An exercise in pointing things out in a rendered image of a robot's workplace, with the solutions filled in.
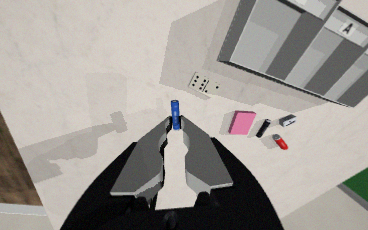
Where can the pink square pad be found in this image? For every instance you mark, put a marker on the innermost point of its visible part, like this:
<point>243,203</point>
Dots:
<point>241,122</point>

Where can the white domino tile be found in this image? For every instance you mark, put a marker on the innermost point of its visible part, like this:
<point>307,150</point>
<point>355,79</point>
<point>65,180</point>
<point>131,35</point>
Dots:
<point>204,85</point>

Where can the grey three-compartment bin rack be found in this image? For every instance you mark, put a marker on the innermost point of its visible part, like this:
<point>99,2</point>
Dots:
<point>268,38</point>

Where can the black battery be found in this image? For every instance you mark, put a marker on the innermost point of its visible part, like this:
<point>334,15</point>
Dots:
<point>263,128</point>

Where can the red battery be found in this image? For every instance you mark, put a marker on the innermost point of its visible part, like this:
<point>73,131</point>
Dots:
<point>277,138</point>

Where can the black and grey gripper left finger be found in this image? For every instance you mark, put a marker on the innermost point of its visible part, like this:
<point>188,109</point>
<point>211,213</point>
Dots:
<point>137,172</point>

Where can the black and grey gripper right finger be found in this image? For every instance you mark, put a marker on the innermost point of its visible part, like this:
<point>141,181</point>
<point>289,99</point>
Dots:
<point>211,167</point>

